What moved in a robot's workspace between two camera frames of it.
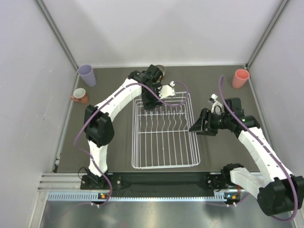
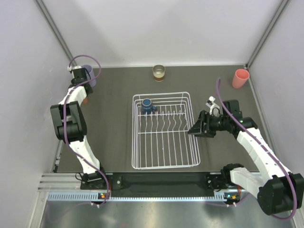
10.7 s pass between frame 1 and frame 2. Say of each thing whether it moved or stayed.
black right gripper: stayed
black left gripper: moved
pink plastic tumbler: stayed
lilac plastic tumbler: stayed
